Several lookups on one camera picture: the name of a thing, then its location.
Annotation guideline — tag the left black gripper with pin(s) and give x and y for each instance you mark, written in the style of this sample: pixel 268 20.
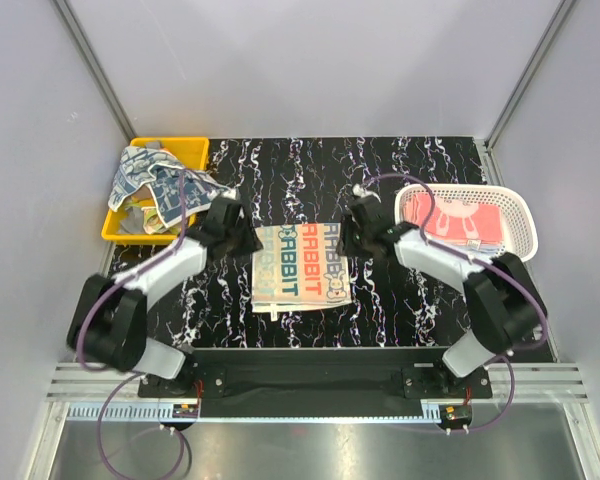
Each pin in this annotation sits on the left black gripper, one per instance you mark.
pixel 251 244

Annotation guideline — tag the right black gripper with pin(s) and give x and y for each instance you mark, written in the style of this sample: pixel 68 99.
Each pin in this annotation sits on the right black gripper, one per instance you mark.
pixel 345 244

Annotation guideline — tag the colourful rabbit text towel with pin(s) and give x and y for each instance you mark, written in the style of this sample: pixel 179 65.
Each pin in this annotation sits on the colourful rabbit text towel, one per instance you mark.
pixel 299 269

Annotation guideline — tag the pink rabbit towel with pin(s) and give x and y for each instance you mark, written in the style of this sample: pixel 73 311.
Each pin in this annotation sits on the pink rabbit towel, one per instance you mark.
pixel 457 222

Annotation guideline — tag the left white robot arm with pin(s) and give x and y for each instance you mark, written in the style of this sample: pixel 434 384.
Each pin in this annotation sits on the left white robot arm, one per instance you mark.
pixel 109 325

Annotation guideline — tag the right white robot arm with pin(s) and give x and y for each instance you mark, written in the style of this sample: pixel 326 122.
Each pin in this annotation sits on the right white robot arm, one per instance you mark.
pixel 502 302

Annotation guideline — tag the blue patterned towel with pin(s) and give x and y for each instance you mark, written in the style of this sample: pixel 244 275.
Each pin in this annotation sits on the blue patterned towel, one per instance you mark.
pixel 171 185

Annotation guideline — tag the small cloths in bin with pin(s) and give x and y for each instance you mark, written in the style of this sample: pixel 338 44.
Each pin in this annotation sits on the small cloths in bin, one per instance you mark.
pixel 141 217

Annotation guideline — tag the yellow plastic bin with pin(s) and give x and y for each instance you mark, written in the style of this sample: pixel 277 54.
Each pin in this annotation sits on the yellow plastic bin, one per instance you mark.
pixel 192 152

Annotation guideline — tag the white perforated plastic basket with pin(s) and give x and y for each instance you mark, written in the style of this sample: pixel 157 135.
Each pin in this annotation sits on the white perforated plastic basket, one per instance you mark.
pixel 520 236

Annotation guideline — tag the left controller board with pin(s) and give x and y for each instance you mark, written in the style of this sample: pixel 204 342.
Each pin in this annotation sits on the left controller board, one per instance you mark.
pixel 185 410

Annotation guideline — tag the controller board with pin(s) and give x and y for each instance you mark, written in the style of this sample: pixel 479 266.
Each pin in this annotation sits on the controller board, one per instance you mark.
pixel 185 410
pixel 457 413

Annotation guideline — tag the right controller board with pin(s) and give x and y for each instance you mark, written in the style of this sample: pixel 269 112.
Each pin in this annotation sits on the right controller board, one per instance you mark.
pixel 457 413

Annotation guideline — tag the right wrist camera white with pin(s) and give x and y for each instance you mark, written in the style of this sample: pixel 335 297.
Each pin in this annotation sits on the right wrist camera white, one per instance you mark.
pixel 359 192

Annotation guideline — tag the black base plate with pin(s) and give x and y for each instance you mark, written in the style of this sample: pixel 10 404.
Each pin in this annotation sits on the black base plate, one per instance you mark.
pixel 314 385

